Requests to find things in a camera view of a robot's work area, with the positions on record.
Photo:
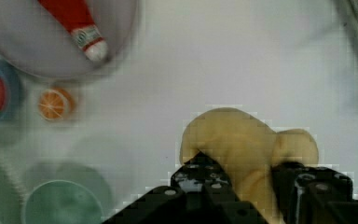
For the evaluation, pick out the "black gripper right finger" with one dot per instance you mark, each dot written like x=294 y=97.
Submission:
x=314 y=195

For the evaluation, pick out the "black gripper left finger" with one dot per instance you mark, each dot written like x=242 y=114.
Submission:
x=200 y=193

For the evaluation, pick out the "yellow plush banana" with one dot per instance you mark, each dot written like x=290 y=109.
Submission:
x=247 y=149

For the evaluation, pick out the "green mug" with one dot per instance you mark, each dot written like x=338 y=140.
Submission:
x=65 y=193

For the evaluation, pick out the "orange slice toy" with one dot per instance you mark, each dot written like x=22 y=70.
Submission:
x=55 y=104

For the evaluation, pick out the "red plush ketchup bottle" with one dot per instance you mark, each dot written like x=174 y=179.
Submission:
x=74 y=16

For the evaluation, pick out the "grey round plate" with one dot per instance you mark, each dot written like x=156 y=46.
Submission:
x=34 y=42

